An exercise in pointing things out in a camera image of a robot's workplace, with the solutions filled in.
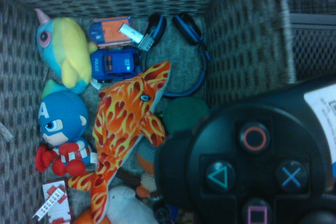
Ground black Sony gamepad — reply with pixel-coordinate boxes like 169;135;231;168
154;76;336;224

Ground green round toy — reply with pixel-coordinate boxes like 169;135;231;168
161;97;211;135

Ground orange flame dolphin plush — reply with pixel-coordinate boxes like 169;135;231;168
67;60;172;224

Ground blue police toy car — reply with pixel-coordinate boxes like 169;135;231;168
90;47;142;83

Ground blue black headphones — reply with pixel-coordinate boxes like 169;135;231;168
145;12;212;99

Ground orange toy truck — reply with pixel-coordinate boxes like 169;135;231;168
88;16;134;50

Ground Captain America plush doll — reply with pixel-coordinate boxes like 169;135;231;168
35;91;98;177

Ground small dark toy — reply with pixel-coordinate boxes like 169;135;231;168
152;199;179;224

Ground blue yellow unicorn plush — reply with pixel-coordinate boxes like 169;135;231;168
35;8;98;98

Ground white plush toy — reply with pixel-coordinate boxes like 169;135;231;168
106;186;158;224

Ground orange ball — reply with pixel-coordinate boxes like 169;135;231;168
72;209;111;224

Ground red white toy fire truck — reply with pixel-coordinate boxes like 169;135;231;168
33;178;74;224

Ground grey metal mesh bin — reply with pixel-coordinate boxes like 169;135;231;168
287;0;336;80

